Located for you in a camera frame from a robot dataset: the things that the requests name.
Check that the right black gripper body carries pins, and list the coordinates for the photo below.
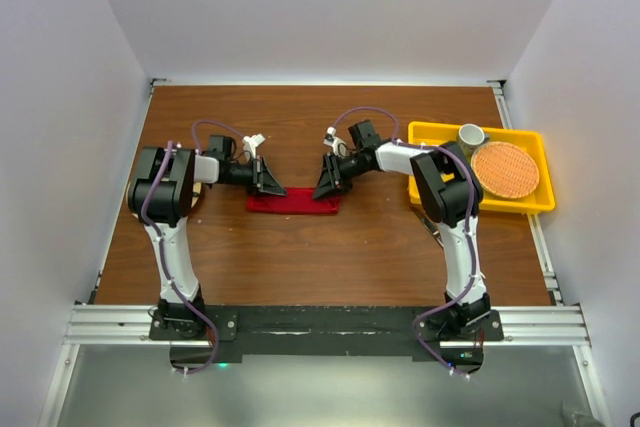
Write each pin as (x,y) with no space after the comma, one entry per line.
(349,168)

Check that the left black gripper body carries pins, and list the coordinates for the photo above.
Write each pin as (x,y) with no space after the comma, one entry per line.
(241,175)

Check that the red cloth napkin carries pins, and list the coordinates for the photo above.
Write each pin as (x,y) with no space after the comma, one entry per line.
(297,201)

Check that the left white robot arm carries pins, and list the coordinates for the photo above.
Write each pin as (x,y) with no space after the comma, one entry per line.
(160,195)

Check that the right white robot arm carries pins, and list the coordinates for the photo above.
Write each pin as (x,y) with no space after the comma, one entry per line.
(448,190)

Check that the round wooden plate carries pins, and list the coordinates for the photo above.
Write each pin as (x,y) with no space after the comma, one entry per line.
(197,193)

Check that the silver knife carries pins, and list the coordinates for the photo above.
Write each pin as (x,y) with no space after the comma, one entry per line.
(429,225)

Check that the white cup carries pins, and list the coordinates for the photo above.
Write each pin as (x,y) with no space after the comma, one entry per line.
(471,137)

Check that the orange woven coaster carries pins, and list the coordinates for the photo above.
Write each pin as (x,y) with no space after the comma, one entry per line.
(505,170)

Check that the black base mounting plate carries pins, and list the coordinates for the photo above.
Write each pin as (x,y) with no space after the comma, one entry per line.
(229,334)

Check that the yellow plastic tray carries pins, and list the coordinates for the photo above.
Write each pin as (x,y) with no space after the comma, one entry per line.
(542,199)

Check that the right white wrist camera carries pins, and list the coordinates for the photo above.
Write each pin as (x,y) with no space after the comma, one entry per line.
(337,145)

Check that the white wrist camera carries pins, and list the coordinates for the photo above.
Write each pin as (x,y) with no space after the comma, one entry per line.
(251,144)
(337,145)

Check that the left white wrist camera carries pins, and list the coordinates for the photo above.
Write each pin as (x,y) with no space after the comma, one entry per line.
(251,144)

